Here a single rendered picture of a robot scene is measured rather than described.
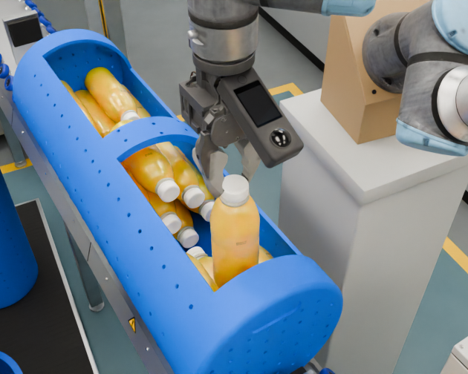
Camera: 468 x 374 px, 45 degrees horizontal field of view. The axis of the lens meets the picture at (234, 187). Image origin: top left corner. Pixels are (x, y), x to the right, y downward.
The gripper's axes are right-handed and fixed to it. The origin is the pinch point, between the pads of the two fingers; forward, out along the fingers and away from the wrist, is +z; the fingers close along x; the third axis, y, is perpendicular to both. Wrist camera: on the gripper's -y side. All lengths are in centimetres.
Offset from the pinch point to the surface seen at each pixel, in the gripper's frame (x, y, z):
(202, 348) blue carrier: 11.3, -9.8, 17.2
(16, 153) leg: 8, 186, 126
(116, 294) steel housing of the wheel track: 13, 27, 47
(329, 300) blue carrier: -10.0, -11.5, 19.9
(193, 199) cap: -4.5, 21.9, 23.9
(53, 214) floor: 6, 146, 135
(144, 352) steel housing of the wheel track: 14, 12, 49
